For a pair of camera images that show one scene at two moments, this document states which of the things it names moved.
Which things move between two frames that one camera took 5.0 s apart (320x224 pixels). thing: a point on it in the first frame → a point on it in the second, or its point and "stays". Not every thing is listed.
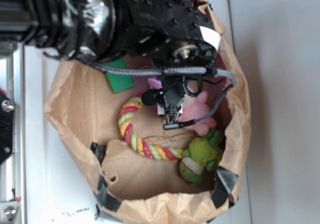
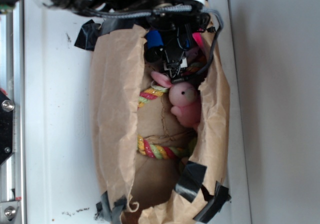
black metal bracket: [6, 108] stays
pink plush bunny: [195, 107] → [185, 98]
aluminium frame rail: [13, 170] stays
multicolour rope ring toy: [141, 147] → [146, 146]
